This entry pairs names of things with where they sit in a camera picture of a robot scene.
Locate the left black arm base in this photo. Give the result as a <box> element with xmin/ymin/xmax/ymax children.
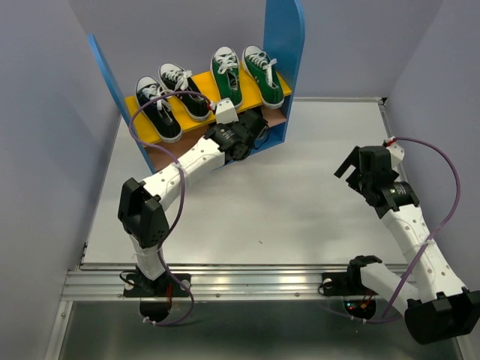
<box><xmin>119</xmin><ymin>268</ymin><xmax>188</xmax><ymax>299</ymax></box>

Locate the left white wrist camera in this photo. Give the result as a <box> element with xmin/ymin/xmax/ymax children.
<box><xmin>214</xmin><ymin>98</ymin><xmax>239</xmax><ymax>125</ymax></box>

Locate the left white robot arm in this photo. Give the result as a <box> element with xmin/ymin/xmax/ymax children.
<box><xmin>118</xmin><ymin>109</ymin><xmax>269</xmax><ymax>296</ymax></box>

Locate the black canvas sneaker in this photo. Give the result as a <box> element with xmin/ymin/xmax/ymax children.
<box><xmin>135</xmin><ymin>76</ymin><xmax>182</xmax><ymax>143</ymax></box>
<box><xmin>158</xmin><ymin>63</ymin><xmax>211</xmax><ymax>122</ymax></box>

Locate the yellow upper shelf board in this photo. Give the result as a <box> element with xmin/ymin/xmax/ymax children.
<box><xmin>125</xmin><ymin>69</ymin><xmax>292</xmax><ymax>143</ymax></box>

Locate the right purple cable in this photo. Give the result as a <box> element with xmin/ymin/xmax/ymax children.
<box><xmin>352</xmin><ymin>137</ymin><xmax>461</xmax><ymax>324</ymax></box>

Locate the blue shoe shelf frame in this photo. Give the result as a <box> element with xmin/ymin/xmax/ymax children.
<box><xmin>87</xmin><ymin>1</ymin><xmax>305</xmax><ymax>173</ymax></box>

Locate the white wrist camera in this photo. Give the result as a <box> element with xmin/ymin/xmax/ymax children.
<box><xmin>382</xmin><ymin>136</ymin><xmax>405</xmax><ymax>170</ymax></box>
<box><xmin>214</xmin><ymin>98</ymin><xmax>239</xmax><ymax>125</ymax></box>

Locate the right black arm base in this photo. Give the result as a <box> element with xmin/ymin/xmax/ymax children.
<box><xmin>317</xmin><ymin>271</ymin><xmax>371</xmax><ymax>297</ymax></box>

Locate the aluminium mounting rail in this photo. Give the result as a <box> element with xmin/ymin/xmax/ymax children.
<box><xmin>61</xmin><ymin>265</ymin><xmax>347</xmax><ymax>302</ymax></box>

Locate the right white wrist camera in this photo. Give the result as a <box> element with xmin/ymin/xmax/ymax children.
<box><xmin>382</xmin><ymin>136</ymin><xmax>405</xmax><ymax>170</ymax></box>

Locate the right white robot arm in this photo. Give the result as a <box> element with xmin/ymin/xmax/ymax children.
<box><xmin>332</xmin><ymin>142</ymin><xmax>479</xmax><ymax>344</ymax></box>

